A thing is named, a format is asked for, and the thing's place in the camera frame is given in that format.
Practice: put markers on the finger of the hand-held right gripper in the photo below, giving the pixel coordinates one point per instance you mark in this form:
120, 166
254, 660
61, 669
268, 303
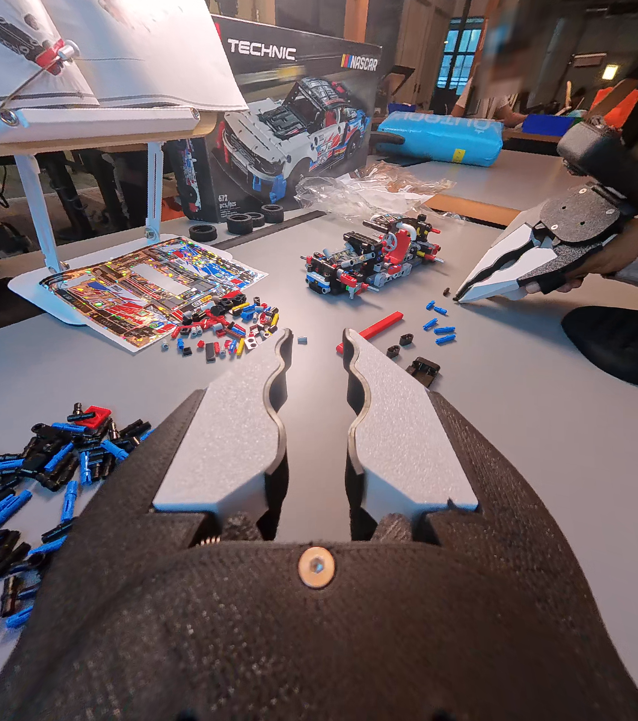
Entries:
507, 239
510, 281

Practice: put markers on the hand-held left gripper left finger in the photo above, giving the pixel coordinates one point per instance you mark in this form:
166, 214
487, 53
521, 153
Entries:
217, 450

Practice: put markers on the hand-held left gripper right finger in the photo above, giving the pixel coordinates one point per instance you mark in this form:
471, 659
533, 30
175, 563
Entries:
409, 450

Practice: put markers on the black toy panel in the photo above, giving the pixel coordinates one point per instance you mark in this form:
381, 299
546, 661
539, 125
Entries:
424, 369

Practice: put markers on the pile of mixed toy bricks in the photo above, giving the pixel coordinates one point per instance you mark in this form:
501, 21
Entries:
223, 326

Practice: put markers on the long red toy beam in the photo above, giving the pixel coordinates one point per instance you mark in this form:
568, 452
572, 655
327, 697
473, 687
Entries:
378, 326

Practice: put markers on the partly built toy car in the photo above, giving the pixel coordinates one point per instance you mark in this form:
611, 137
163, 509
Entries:
369, 259

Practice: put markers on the pile of blue black pins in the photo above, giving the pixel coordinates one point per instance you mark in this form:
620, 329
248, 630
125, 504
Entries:
26, 479

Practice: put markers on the black toy set box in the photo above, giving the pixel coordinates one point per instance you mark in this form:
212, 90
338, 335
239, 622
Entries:
296, 112

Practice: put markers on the person's right hand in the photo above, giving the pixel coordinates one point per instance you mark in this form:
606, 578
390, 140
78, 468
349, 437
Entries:
628, 248

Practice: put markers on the background blue crate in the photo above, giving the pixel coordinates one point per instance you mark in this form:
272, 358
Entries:
547, 125

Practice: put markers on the blue bag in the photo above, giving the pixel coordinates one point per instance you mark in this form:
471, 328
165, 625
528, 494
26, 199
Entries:
437, 138

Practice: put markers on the crumpled clear plastic bag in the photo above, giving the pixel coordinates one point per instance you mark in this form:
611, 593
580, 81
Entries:
364, 191

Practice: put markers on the holographic sticker sheet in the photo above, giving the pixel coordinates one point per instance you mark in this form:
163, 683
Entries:
144, 287

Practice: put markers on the black toy tyre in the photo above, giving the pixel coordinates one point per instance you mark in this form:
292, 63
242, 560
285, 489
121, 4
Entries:
258, 222
272, 218
231, 225
195, 234

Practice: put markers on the white book stand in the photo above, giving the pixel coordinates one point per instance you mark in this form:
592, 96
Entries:
99, 121

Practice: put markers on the instruction booklet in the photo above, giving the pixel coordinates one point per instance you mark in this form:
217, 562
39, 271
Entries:
155, 56

